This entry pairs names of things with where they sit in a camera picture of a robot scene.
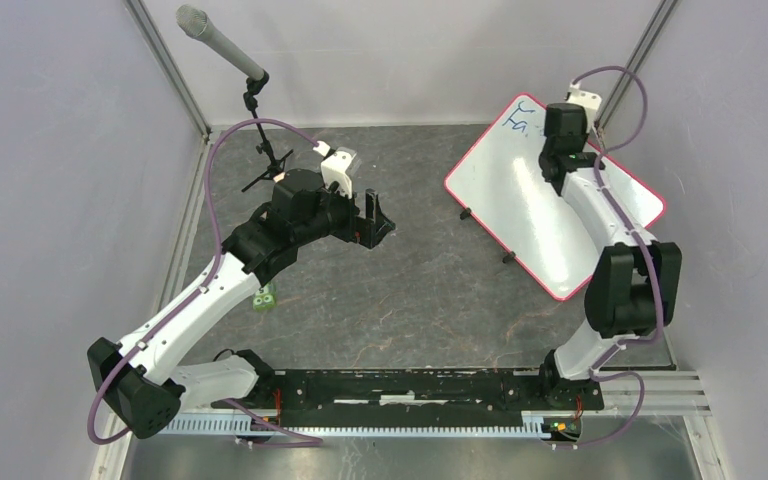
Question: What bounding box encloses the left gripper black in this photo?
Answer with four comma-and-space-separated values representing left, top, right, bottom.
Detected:
294, 174, 395, 249

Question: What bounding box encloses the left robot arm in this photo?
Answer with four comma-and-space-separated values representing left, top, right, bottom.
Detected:
87, 169, 395, 439

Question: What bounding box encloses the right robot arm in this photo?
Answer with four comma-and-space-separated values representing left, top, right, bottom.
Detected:
537, 102, 682, 408

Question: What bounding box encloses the green number block toy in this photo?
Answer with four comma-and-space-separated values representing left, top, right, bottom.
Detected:
252, 283, 277, 311

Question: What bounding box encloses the black microphone stand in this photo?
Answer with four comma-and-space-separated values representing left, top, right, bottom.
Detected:
241, 72, 293, 193

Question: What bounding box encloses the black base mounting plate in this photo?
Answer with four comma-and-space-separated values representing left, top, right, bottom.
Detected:
239, 368, 605, 428

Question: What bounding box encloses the grey microphone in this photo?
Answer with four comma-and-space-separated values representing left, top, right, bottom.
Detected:
175, 4, 268, 82

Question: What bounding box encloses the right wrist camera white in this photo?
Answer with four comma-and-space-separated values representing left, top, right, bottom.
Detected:
565, 83, 603, 125

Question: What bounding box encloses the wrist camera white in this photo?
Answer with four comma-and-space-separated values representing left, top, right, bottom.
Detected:
565, 83, 603, 125
313, 141, 360, 199

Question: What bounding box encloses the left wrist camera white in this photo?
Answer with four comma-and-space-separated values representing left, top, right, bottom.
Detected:
313, 141, 360, 199

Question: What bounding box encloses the white slotted cable duct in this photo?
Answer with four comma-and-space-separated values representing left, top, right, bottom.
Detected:
161, 410, 581, 440

